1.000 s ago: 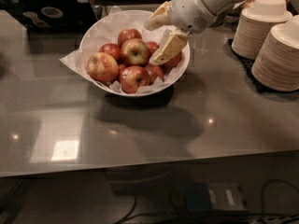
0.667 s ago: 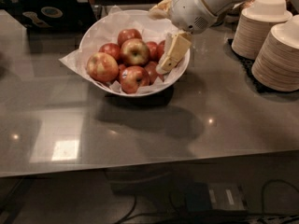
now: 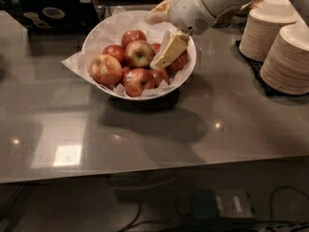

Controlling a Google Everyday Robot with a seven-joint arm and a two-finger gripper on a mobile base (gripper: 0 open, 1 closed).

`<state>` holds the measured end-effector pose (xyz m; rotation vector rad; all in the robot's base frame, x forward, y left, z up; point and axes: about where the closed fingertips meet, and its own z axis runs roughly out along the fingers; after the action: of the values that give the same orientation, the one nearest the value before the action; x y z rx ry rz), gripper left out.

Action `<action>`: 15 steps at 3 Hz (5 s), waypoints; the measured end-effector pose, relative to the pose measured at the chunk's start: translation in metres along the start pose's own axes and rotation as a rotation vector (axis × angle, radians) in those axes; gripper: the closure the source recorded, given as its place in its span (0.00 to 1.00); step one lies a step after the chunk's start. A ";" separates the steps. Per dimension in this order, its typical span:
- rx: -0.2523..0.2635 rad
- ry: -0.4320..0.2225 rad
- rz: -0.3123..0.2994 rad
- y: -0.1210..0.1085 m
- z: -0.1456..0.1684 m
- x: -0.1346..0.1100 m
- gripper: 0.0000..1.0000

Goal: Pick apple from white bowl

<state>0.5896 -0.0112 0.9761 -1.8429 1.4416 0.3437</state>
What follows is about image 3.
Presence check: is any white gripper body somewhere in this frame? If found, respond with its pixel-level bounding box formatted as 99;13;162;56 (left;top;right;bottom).
170;0;217;35

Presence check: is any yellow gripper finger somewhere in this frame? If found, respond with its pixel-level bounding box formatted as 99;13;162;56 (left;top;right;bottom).
145;0;172;24
150;30;189;70

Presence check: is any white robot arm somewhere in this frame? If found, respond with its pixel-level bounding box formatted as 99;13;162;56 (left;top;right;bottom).
145;0;309;70

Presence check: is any small red apple middle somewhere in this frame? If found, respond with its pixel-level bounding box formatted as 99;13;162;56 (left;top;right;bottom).
152;43;161;53

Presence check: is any red apple front right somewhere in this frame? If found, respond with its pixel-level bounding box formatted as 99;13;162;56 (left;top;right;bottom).
150;70;169;87

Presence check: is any red apple top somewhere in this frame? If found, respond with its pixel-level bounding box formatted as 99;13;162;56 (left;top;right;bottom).
122;30;147;47

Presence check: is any front apple with sticker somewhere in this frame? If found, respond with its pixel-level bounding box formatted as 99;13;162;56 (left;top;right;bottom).
125;69;155;98

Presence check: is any red apple back left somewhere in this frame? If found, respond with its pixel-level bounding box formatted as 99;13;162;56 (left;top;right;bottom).
102;44;125;63

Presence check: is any white bowl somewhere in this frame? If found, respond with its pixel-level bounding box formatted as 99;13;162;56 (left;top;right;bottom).
81;10;197;102

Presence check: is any large yellow-red apple left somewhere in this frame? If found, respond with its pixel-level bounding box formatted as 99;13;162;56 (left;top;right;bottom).
89;54;123;85

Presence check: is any white paper liner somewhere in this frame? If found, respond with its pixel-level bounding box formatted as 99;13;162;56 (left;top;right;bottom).
61;5;191;99

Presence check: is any rear stack of paper bowls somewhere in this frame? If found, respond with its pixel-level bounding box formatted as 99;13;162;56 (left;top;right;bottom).
239;0;300;62

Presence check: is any stack of paper bowls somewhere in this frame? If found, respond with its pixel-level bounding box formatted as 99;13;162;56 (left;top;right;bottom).
260;19;309;96
239;0;300;62

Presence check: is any black mat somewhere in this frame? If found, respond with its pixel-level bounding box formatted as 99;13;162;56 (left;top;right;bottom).
240;53;309;97

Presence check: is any black laptop with stickers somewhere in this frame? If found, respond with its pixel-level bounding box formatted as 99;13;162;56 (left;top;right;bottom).
0;0;99;33

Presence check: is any front stack of paper bowls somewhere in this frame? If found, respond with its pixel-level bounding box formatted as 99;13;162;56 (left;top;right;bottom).
260;19;309;96

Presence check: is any black power box under table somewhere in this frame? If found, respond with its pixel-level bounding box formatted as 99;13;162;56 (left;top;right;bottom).
190;188;256;223

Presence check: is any black cable under table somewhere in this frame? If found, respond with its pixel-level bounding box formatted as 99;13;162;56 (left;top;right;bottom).
117;186;309;232

